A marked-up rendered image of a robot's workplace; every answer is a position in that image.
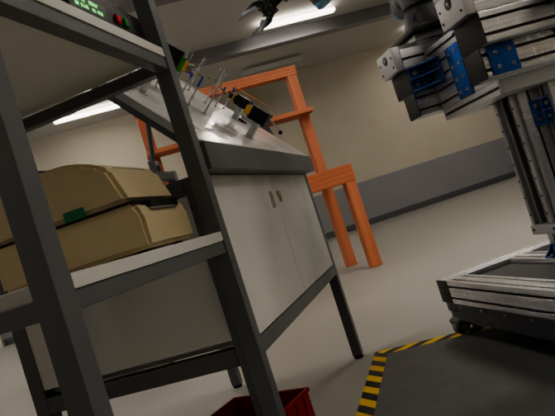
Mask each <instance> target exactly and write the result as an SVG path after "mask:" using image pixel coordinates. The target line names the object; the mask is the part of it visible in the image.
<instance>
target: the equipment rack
mask: <svg viewBox="0 0 555 416"><path fill-rule="evenodd" d="M132 2H133V4H134V7H135V11H136V14H137V16H138V19H139V20H140V25H141V28H142V31H143V33H144V36H145V40H144V39H141V38H140V37H138V36H136V35H133V34H131V33H130V32H128V31H124V30H122V29H121V28H119V27H117V26H114V25H112V24H110V23H108V22H106V21H104V20H102V19H100V18H97V17H95V16H93V15H91V14H89V13H87V12H85V11H82V10H80V9H78V8H76V7H74V6H72V5H70V4H68V3H66V2H63V1H61V0H0V197H1V199H2V204H3V207H4V210H5V212H6V216H7V220H8V223H9V226H10V229H11V232H12V236H13V239H14V242H15V245H16V247H17V252H18V255H19V258H20V261H21V265H22V268H23V272H24V274H25V277H26V282H27V285H28V287H26V288H23V289H20V290H18V291H14V292H11V293H8V294H5V295H0V335H1V334H5V333H9V332H12V331H15V330H18V329H23V328H25V327H28V326H31V325H34V324H38V323H40V327H41V330H42V333H43V335H44V339H45V343H46V346H47V349H48V352H49V354H50V359H51V362H52V365H53V368H54V370H55V375H56V378H57V381H58V384H59V388H60V391H61V395H62V397H63V400H64V405H65V408H66V410H67V413H68V416H114V414H113V412H112V408H111V404H110V401H109V399H108V395H107V391H106V388H105V385H104V382H103V379H102V375H101V372H100V369H99V366H98V364H97V359H96V356H95V353H94V351H93V346H92V343H91V340H90V337H89V334H88V330H87V327H86V324H85V321H84V318H83V314H82V311H81V309H82V308H84V307H87V306H89V305H92V304H95V303H97V302H99V301H102V300H105V299H107V298H110V297H112V296H114V295H118V294H120V293H122V292H125V291H128V290H131V289H133V288H136V287H137V286H141V285H144V284H146V283H148V282H151V281H154V280H156V279H159V278H161V277H165V276H167V275H169V274H171V273H174V272H177V271H180V270H182V269H184V268H186V267H190V266H192V265H195V264H197V263H199V262H203V261H205V260H207V259H210V258H214V259H215V262H216V266H217V269H218V272H219V275H220V278H221V282H222V285H223V288H224V291H225V295H226V298H227V300H228V303H229V307H230V311H231V313H232V316H233V319H234V322H235V327H236V329H237V332H238V335H239V337H240V342H241V345H242V348H243V350H244V355H245V358H246V361H247V363H248V366H249V370H250V374H251V376H252V379H253V382H254V386H255V389H256V392H257V395H258V398H259V402H260V404H261V408H262V411H263V415H264V416H286V414H285V411H284V408H283V405H282V401H281V398H280V395H279V393H278V388H277V385H276V382H275V380H274V377H273V372H272V369H271V367H270V364H269V361H268V357H267V353H266V351H265V348H264V345H263V341H262V339H261V335H260V332H259V328H258V325H257V323H256V320H255V317H254V312H253V310H252V307H251V304H250V302H249V297H248V294H247V291H246V289H245V286H244V281H243V278H242V276H241V273H240V269H239V266H238V263H237V260H236V257H235V253H234V250H233V248H232V244H231V241H230V237H229V235H228V232H227V229H226V226H225V221H224V219H223V216H222V214H221V208H220V206H219V203H218V200H217V198H216V193H215V190H214V187H213V185H212V182H211V178H210V174H209V172H208V169H207V166H206V162H205V159H204V156H203V153H202V149H201V146H200V144H199V141H198V138H197V133H196V131H195V128H194V125H193V123H192V118H191V115H190V112H189V110H188V107H187V102H186V99H185V96H184V94H183V90H182V87H181V83H180V81H179V78H178V74H177V71H176V69H175V65H174V62H173V58H172V55H171V53H170V50H169V47H168V42H167V40H166V37H165V34H164V29H163V27H162V24H161V21H160V19H159V14H158V11H157V8H156V6H155V3H154V0H132ZM138 68H142V69H139V70H136V69H138ZM133 70H136V71H135V72H133V73H129V72H131V71H133ZM126 73H129V74H127V75H125V76H123V77H121V78H118V79H115V80H113V81H111V82H109V83H106V84H103V83H105V82H108V81H110V80H112V79H114V78H117V77H120V76H121V75H123V74H126ZM155 79H158V82H159V87H160V90H161V92H162V95H163V98H164V103H165V106H166V108H167V111H168V115H169V118H170V121H171V124H172V127H173V131H174V134H175V137H176V140H177V142H178V147H179V149H180V152H181V155H182V158H183V162H184V165H185V168H186V171H187V175H188V178H189V181H190V183H191V186H192V191H193V194H194V196H195V199H196V202H197V207H198V210H199V212H200V215H201V218H202V223H203V225H204V228H205V231H206V235H205V236H201V237H198V238H195V239H190V240H187V241H183V242H181V243H176V244H172V245H169V246H166V247H162V248H157V249H154V250H151V251H148V252H145V253H139V254H136V255H133V256H130V257H127V258H122V259H118V260H116V261H112V262H107V263H103V264H101V265H97V266H94V267H89V268H86V269H83V270H79V271H76V272H71V273H69V269H68V266H67V262H66V260H65V257H64V253H63V249H62V247H61V244H60V241H59V236H58V234H57V231H56V228H55V223H54V221H53V218H52V214H51V212H50V208H49V205H48V201H47V199H46V196H45V192H44V188H43V186H42V183H41V180H40V175H39V173H38V170H37V167H36V162H35V160H34V157H33V153H32V151H31V146H30V144H29V140H28V138H27V135H26V133H28V132H30V131H32V130H35V129H38V128H40V127H41V126H44V125H48V124H49V123H51V122H54V121H57V120H59V119H61V118H64V117H66V116H69V115H71V114H73V113H75V112H78V111H81V110H83V109H85V108H88V107H90V106H93V105H95V104H98V103H99V102H103V101H105V100H107V99H109V98H111V97H114V96H117V95H119V94H121V93H123V92H127V91H129V90H131V89H133V88H135V87H139V86H140V85H143V84H145V83H148V82H150V81H153V80H155ZM100 84H103V85H101V86H100V87H96V86H98V85H100ZM93 87H96V88H94V89H92V90H90V91H88V92H85V91H87V90H88V89H91V88H93ZM81 92H85V93H83V94H80V95H78V96H76V97H73V98H70V97H72V96H75V95H77V94H79V93H81ZM67 98H70V99H69V100H67V101H64V102H61V101H63V100H65V99H67ZM58 102H61V103H59V104H57V105H55V106H52V105H54V104H55V103H58ZM48 106H52V107H50V108H47V109H45V110H43V111H40V110H42V109H44V108H46V107H48ZM37 111H40V112H38V113H36V114H34V115H31V116H29V115H30V114H32V113H35V112H37ZM25 116H28V117H26V118H24V119H21V118H23V117H25Z"/></svg>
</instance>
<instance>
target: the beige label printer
mask: <svg viewBox="0 0 555 416"><path fill-rule="evenodd" d="M39 175H40V180H41V183H42V186H43V188H44V192H45V196H46V199H47V201H48V205H49V208H50V212H51V214H52V218H53V221H54V223H55V228H56V231H57V234H58V236H59V241H60V244H61V247H62V249H63V253H64V257H65V260H66V262H67V266H68V269H69V273H71V272H76V271H79V270H83V269H86V268H89V267H94V266H97V265H101V264H103V263H107V262H112V261H116V260H118V259H122V258H127V257H130V256H133V255H136V254H139V253H145V252H148V251H150V250H153V249H156V248H161V247H163V246H166V245H169V244H171V243H172V244H176V243H181V242H182V241H183V240H184V239H188V238H191V235H190V234H192V233H193V232H192V227H191V225H190V221H189V219H188V216H187V212H186V210H184V209H183V205H182V204H181V203H180V202H178V201H177V199H178V198H177V197H171V198H168V197H169V196H171V194H170V192H169V191H168V189H167V188H166V186H165V185H164V184H163V182H162V181H161V180H160V178H159V176H158V175H157V174H154V173H153V172H152V171H151V170H149V169H143V168H133V167H120V166H107V165H95V164H72V165H64V166H62V167H58V168H53V169H51V170H49V171H46V172H43V173H40V174H39ZM0 280H1V283H2V288H3V290H4V291H7V292H8V293H11V292H14V291H18V290H20V289H23V288H26V287H28V285H27V282H26V277H25V274H24V272H23V268H22V265H21V261H20V258H19V255H18V252H17V247H16V245H15V242H14V239H13V236H12V231H11V229H10V226H9V223H8V220H7V216H6V212H5V210H4V207H3V204H2V199H1V197H0Z"/></svg>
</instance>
